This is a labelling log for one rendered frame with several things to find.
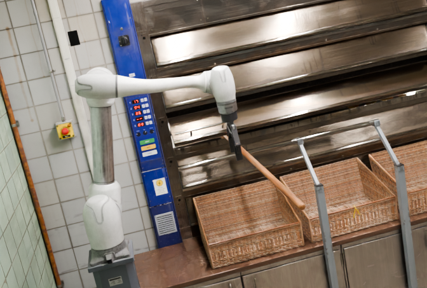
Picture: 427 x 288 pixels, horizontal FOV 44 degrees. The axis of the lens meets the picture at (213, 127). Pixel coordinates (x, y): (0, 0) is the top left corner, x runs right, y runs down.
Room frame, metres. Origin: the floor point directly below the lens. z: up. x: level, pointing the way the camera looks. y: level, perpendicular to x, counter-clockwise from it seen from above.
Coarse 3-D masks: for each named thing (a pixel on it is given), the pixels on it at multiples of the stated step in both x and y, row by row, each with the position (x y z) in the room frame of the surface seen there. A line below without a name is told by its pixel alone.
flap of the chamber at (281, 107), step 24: (384, 72) 3.46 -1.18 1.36; (408, 72) 3.46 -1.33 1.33; (288, 96) 3.36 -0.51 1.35; (312, 96) 3.35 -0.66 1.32; (336, 96) 3.34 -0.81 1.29; (360, 96) 3.34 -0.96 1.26; (384, 96) 3.33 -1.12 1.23; (168, 120) 3.26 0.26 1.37; (192, 120) 3.25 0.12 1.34; (216, 120) 3.25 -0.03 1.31; (240, 120) 3.24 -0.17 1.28
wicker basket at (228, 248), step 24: (216, 192) 3.23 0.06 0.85; (240, 192) 3.24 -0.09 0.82; (264, 192) 3.25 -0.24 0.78; (216, 216) 3.18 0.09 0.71; (240, 216) 3.19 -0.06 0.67; (288, 216) 3.04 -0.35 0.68; (216, 240) 3.09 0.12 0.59; (240, 240) 2.77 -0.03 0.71; (264, 240) 2.79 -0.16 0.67; (288, 240) 2.90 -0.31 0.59; (216, 264) 2.78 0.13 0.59
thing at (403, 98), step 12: (396, 96) 3.49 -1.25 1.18; (408, 96) 3.46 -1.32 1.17; (420, 96) 3.47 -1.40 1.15; (348, 108) 3.42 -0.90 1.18; (360, 108) 3.41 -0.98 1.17; (372, 108) 3.42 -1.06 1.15; (300, 120) 3.35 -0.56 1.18; (312, 120) 3.36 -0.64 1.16; (324, 120) 3.37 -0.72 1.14; (240, 132) 3.34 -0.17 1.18; (252, 132) 3.30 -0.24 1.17; (264, 132) 3.31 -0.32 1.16; (192, 144) 3.28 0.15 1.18; (204, 144) 3.26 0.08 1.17; (216, 144) 3.27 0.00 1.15
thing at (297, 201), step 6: (246, 156) 2.74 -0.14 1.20; (252, 156) 2.69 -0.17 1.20; (252, 162) 2.61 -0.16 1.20; (258, 162) 2.57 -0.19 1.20; (258, 168) 2.51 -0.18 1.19; (264, 168) 2.45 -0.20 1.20; (264, 174) 2.40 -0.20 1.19; (270, 174) 2.35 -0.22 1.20; (270, 180) 2.31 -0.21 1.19; (276, 180) 2.26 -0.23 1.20; (276, 186) 2.22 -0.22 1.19; (282, 186) 2.17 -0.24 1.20; (282, 192) 2.15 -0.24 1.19; (288, 192) 2.09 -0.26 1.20; (288, 198) 2.07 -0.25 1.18; (294, 198) 2.02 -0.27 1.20; (294, 204) 2.00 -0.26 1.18; (300, 204) 1.95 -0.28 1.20
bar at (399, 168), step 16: (336, 128) 3.01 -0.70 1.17; (352, 128) 3.01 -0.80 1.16; (272, 144) 2.94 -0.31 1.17; (288, 144) 2.95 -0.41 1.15; (384, 144) 2.94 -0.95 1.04; (208, 160) 2.89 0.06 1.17; (224, 160) 2.90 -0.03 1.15; (304, 160) 2.90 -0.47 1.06; (400, 176) 2.80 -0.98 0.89; (320, 192) 2.74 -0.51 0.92; (400, 192) 2.80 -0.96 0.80; (320, 208) 2.73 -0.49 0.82; (400, 208) 2.82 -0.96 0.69; (320, 224) 2.76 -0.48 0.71; (336, 272) 2.74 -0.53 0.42
